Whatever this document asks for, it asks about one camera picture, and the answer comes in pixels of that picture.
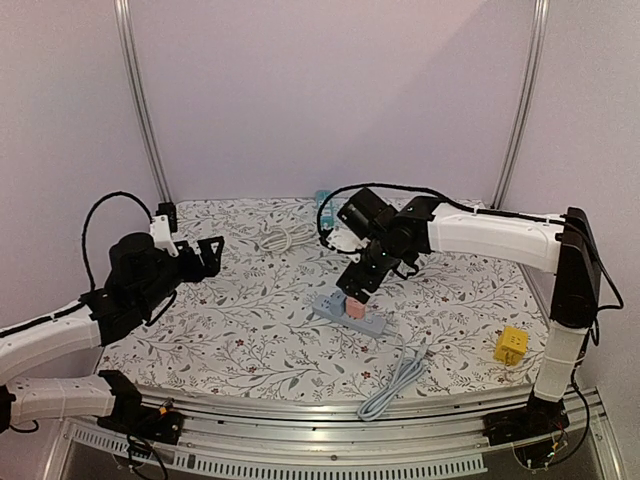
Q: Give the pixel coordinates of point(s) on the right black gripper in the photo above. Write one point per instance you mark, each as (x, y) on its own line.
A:
(358, 281)

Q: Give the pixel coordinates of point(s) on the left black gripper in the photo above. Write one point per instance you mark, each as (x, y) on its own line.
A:
(211, 264)

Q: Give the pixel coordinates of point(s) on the pink plug adapter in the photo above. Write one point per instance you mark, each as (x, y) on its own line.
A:
(355, 309)

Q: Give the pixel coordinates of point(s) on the light blue plug adapter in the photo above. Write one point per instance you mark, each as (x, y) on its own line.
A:
(337, 303)

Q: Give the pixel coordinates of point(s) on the grey-blue power strip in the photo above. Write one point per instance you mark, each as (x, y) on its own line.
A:
(372, 325)

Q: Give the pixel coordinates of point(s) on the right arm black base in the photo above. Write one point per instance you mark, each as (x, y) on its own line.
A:
(540, 425)

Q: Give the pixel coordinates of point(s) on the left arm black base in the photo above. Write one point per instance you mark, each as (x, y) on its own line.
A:
(131, 417)

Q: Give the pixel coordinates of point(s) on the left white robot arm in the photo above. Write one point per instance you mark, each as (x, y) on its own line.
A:
(33, 343)

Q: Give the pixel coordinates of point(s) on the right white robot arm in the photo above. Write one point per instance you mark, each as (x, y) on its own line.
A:
(429, 223)

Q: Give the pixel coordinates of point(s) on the floral table cloth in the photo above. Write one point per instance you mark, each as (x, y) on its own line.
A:
(251, 332)

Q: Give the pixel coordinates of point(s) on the yellow cube socket adapter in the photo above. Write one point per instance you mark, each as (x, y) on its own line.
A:
(511, 346)

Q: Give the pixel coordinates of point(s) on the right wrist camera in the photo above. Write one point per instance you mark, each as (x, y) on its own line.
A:
(345, 242)

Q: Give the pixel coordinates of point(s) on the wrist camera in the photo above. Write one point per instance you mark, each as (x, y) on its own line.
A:
(345, 242)
(163, 224)

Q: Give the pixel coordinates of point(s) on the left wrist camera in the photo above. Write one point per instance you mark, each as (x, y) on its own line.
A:
(163, 224)

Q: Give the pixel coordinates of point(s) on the aluminium front rail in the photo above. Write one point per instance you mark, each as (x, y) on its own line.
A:
(439, 437)

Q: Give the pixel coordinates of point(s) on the left aluminium corner post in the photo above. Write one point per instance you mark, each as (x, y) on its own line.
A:
(133, 70)

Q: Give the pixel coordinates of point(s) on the aluminium corner post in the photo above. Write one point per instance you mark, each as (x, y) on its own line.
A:
(531, 70)
(133, 70)

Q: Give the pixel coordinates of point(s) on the right aluminium corner post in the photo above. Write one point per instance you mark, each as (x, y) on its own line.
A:
(531, 70)

